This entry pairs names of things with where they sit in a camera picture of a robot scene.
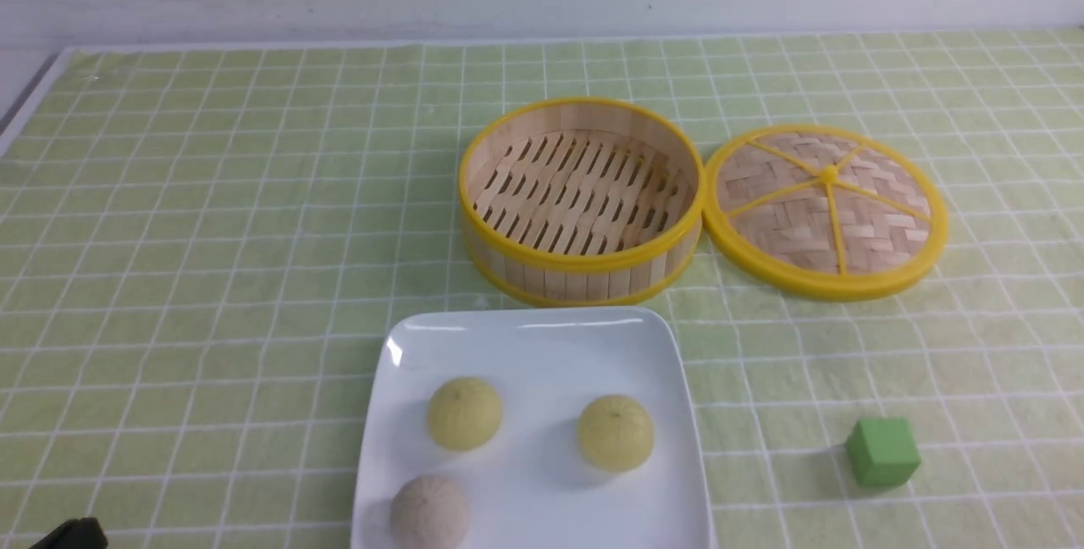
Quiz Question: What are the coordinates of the green cube block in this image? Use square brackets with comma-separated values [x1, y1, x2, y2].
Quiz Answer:
[846, 417, 922, 488]

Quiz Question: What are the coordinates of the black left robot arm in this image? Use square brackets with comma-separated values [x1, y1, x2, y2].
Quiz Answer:
[30, 518, 109, 549]

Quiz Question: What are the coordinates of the white steamed bun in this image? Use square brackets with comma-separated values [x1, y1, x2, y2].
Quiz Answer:
[390, 474, 472, 548]

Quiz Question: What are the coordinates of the yellow steamed bun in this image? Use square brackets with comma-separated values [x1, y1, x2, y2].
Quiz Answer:
[426, 376, 503, 452]
[577, 394, 655, 473]

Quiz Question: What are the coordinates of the white square plate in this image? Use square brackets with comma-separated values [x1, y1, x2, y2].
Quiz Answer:
[350, 307, 717, 548]

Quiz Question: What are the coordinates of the green checked tablecloth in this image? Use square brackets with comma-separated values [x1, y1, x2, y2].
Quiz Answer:
[1, 29, 1083, 548]

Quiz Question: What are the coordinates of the bamboo steamer basket yellow rim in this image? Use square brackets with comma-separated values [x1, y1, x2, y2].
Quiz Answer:
[457, 97, 707, 306]

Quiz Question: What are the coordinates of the woven bamboo steamer lid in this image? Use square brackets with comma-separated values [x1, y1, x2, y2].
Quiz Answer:
[704, 124, 949, 302]

